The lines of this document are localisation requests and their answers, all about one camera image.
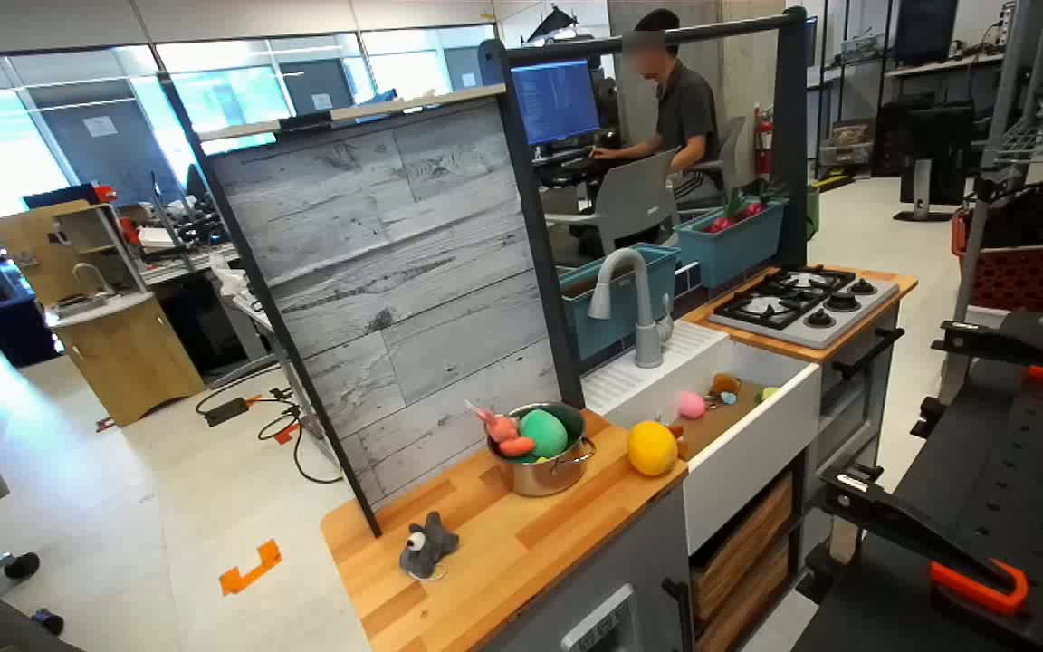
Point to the green plush ball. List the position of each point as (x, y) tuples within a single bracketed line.
[(544, 433)]

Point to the toy stove top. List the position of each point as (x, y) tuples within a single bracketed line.
[(796, 294)]

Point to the grey counter base cabinet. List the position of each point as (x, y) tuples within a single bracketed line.
[(618, 579)]

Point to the dark blue storage bin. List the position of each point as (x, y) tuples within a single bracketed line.
[(7, 327)]

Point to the wooden stove surround counter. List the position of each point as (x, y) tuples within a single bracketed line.
[(741, 329)]

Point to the grey office chair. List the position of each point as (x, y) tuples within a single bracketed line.
[(635, 198)]

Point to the white farmhouse sink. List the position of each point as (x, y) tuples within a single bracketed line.
[(752, 446)]

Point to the yellow round plush toy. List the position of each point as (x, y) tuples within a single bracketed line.
[(654, 446)]

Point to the red mesh cart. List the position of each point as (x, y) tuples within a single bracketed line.
[(1031, 277)]

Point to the grey plush animal toy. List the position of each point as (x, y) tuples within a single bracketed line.
[(427, 544)]

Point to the grey oven cabinet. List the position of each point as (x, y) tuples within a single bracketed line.
[(850, 399)]

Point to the brown plush toy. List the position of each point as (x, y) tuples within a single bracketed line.
[(724, 387)]

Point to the person in dark shirt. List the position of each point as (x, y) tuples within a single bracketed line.
[(687, 108)]

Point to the black perforated work table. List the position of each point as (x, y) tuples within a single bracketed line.
[(1005, 472)]

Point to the butcher block wooden counter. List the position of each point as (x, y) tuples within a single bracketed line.
[(496, 548)]

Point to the white gas stove top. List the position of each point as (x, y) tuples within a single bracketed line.
[(810, 317)]

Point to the grey wood-print backdrop panel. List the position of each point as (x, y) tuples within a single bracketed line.
[(390, 303)]

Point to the teal plastic bin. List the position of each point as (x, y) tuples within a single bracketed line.
[(603, 310), (734, 239)]

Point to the wooden play kitchen cabinet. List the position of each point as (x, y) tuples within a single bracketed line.
[(123, 346)]

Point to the grey kitchen faucet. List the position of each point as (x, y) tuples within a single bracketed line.
[(645, 327)]

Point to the pink plush toy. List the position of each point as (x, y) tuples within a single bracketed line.
[(504, 433)]

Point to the red fire extinguisher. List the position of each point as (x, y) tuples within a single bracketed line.
[(766, 137)]

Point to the wooden slat crates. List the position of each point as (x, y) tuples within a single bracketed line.
[(743, 562)]

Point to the blue computer monitor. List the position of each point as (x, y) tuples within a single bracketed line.
[(554, 102)]

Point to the steel cooking pot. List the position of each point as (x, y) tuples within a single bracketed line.
[(549, 472)]

